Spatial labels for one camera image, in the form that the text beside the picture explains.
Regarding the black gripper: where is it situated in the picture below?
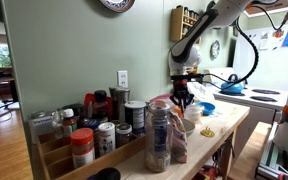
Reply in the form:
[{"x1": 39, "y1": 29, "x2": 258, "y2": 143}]
[{"x1": 169, "y1": 74, "x2": 204, "y2": 111}]

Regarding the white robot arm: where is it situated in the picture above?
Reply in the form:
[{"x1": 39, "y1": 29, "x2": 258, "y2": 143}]
[{"x1": 170, "y1": 0, "x2": 288, "y2": 113}]

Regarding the orange lid cup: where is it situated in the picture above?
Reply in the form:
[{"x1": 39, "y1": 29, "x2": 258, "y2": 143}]
[{"x1": 174, "y1": 106, "x2": 184, "y2": 118}]

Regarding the pink lid container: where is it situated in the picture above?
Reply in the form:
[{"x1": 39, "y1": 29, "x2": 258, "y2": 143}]
[{"x1": 150, "y1": 94, "x2": 171, "y2": 102}]

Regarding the blue plastic lid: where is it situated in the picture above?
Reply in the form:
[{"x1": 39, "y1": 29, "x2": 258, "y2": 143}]
[{"x1": 197, "y1": 102, "x2": 215, "y2": 116}]

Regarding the white ceramic bowl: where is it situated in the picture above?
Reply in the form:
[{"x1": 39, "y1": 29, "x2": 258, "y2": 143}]
[{"x1": 182, "y1": 118, "x2": 195, "y2": 137}]

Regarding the white lid spice shaker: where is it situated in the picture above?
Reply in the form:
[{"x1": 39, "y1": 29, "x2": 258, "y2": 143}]
[{"x1": 98, "y1": 122, "x2": 116, "y2": 156}]

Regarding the black round lid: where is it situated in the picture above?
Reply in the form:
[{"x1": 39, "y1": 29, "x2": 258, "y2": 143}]
[{"x1": 87, "y1": 168, "x2": 121, "y2": 180}]

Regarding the orange lid spice jar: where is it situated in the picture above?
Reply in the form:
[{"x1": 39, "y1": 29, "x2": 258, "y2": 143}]
[{"x1": 70, "y1": 128, "x2": 95, "y2": 168}]

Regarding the white crumpled bag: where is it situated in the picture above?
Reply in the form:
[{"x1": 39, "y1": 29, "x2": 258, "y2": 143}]
[{"x1": 187, "y1": 81, "x2": 214, "y2": 102}]

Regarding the tall clear glass jar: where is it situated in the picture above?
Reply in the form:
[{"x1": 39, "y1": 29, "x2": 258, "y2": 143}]
[{"x1": 144, "y1": 101, "x2": 171, "y2": 173}]

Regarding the snack bag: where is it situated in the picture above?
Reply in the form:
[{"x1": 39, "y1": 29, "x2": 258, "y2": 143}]
[{"x1": 169, "y1": 111, "x2": 187, "y2": 163}]

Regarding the gold round fixture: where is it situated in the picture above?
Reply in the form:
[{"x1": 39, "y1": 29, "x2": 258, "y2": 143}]
[{"x1": 200, "y1": 127, "x2": 215, "y2": 138}]

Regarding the blue kettle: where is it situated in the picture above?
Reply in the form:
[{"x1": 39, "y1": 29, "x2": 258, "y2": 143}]
[{"x1": 221, "y1": 74, "x2": 243, "y2": 94}]

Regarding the steel pepper grinder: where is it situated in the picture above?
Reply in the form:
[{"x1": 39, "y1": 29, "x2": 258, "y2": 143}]
[{"x1": 109, "y1": 87, "x2": 130, "y2": 123}]

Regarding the dark glass spice jar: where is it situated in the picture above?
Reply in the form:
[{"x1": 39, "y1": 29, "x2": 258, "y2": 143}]
[{"x1": 116, "y1": 123, "x2": 132, "y2": 147}]

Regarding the upper wooden spice rack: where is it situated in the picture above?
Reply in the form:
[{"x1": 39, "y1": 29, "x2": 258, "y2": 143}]
[{"x1": 170, "y1": 5, "x2": 199, "y2": 42}]

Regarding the dark sauce bottle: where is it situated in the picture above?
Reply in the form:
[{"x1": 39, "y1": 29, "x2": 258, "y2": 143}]
[{"x1": 93, "y1": 90, "x2": 108, "y2": 123}]

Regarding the white stove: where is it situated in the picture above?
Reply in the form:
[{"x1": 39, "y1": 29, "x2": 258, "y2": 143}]
[{"x1": 203, "y1": 67, "x2": 287, "y2": 158}]

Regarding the red plastic container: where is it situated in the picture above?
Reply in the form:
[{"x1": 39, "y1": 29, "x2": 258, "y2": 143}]
[{"x1": 84, "y1": 93, "x2": 113, "y2": 117}]

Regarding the white refrigerator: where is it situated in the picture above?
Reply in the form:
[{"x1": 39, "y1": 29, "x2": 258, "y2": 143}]
[{"x1": 233, "y1": 25, "x2": 288, "y2": 91}]

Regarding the wooden spice tray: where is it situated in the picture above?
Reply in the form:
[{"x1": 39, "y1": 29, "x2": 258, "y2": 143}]
[{"x1": 37, "y1": 130, "x2": 148, "y2": 180}]

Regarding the round wall clock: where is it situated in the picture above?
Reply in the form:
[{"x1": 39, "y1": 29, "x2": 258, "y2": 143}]
[{"x1": 210, "y1": 40, "x2": 220, "y2": 59}]

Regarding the white wall outlet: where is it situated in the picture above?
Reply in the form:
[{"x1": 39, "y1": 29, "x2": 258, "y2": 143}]
[{"x1": 117, "y1": 70, "x2": 128, "y2": 87}]

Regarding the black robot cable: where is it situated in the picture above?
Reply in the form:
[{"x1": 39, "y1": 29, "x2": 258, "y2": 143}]
[{"x1": 187, "y1": 16, "x2": 288, "y2": 88}]

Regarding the decorative wall plate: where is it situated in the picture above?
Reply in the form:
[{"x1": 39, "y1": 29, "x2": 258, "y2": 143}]
[{"x1": 99, "y1": 0, "x2": 135, "y2": 13}]

